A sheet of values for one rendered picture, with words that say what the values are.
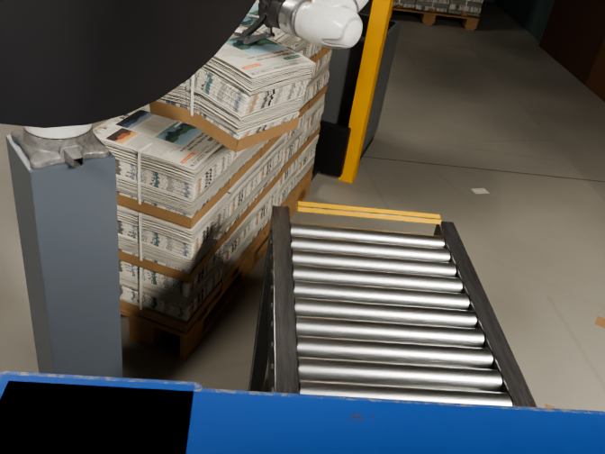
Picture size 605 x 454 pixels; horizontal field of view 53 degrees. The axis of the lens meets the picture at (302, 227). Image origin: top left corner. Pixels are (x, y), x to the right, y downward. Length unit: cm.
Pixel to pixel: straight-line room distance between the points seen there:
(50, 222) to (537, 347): 207
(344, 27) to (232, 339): 140
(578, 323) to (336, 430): 290
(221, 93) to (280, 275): 52
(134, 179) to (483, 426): 183
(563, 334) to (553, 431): 274
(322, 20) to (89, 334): 107
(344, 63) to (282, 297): 228
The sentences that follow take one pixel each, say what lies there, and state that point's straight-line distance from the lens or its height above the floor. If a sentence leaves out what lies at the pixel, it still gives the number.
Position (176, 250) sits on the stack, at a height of 50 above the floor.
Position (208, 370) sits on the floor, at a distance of 237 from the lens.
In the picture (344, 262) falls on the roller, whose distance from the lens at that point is 162.
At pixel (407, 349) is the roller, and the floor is 80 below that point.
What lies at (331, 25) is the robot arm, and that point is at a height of 134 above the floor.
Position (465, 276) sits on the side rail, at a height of 80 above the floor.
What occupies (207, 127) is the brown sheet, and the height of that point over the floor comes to 99.
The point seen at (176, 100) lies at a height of 103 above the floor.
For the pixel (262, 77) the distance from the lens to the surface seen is 164.
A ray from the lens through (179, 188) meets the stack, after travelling 195.
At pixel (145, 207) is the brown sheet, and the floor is 63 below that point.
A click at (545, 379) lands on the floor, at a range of 275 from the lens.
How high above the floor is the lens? 174
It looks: 33 degrees down
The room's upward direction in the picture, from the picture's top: 9 degrees clockwise
